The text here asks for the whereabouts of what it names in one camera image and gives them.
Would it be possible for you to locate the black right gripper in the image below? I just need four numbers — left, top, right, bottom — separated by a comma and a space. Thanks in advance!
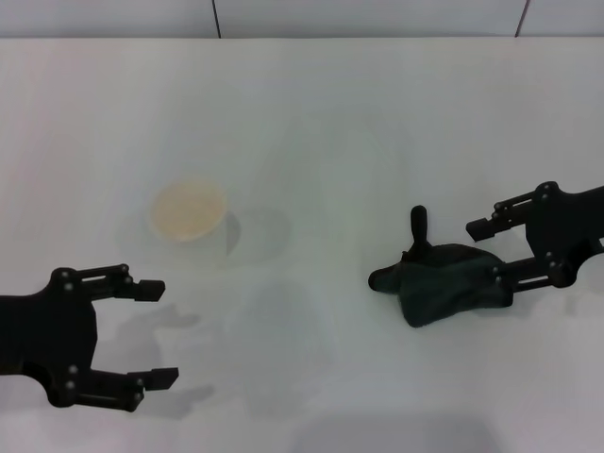
465, 181, 604, 304

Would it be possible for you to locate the white paper cup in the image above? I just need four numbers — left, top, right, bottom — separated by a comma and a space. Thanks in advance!
149, 176, 243, 271

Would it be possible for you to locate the dark blue rag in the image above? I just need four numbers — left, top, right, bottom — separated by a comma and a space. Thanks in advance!
367, 205, 515, 328

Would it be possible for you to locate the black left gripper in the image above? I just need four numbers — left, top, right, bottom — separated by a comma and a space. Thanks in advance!
0, 262, 181, 413

